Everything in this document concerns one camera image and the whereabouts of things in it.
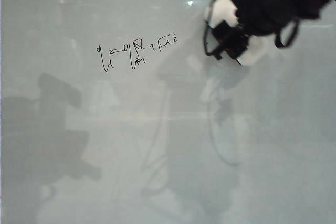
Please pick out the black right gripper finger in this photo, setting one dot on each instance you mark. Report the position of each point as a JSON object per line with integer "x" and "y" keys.
{"x": 231, "y": 39}

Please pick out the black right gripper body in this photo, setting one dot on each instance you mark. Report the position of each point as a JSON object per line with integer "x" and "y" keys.
{"x": 260, "y": 6}

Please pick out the white whiteboard eraser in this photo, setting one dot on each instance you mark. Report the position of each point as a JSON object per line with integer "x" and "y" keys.
{"x": 253, "y": 53}

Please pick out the white glass whiteboard panel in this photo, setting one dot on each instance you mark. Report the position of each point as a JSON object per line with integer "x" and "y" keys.
{"x": 78, "y": 129}

